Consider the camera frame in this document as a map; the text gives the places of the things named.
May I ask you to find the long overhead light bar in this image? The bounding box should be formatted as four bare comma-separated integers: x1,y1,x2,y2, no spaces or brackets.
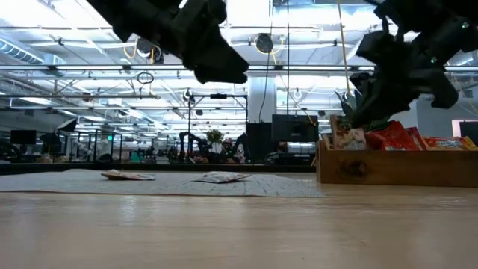
0,64,478,72

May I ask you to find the small green background plant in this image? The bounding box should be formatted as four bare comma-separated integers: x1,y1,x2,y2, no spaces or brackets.
205,129,224,146

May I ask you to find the tan tea packet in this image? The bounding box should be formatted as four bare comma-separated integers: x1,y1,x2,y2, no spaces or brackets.
100,169,156,182
328,114,369,151
192,170,252,185

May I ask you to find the black ceiling cable reel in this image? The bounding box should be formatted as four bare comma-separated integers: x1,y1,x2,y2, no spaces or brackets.
255,32,275,54
136,37,165,64

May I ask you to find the orange tea packet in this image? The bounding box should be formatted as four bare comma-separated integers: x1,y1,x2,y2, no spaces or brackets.
423,136,478,152

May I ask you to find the white building column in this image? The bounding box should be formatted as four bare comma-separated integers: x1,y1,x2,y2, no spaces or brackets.
248,76,277,124

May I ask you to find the wooden compartment organizer box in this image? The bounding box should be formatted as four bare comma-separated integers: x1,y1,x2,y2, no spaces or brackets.
315,140,478,188

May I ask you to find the black hanging cable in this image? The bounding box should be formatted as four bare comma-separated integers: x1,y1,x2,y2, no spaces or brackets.
285,0,291,115

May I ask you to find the red tea packet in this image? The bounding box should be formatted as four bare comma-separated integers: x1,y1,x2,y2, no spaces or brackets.
406,126,429,150
365,120,421,152

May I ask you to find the black monitor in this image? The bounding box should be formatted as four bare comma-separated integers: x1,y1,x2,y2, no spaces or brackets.
271,114,319,143

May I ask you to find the grey woven placemat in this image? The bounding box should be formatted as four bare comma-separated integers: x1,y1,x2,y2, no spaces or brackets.
0,168,325,198

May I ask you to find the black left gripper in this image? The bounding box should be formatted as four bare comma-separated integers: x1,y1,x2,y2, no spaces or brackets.
149,0,250,85

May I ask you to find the snake plant in white pot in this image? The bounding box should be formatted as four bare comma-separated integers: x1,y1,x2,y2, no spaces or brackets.
335,89,393,132

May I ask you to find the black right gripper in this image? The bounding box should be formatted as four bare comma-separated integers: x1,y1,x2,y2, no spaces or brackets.
349,14,478,128

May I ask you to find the black background robot stand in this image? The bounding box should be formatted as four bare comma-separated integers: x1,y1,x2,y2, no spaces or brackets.
187,93,249,164

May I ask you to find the yellow cable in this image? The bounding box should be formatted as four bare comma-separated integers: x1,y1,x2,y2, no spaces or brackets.
337,0,354,96

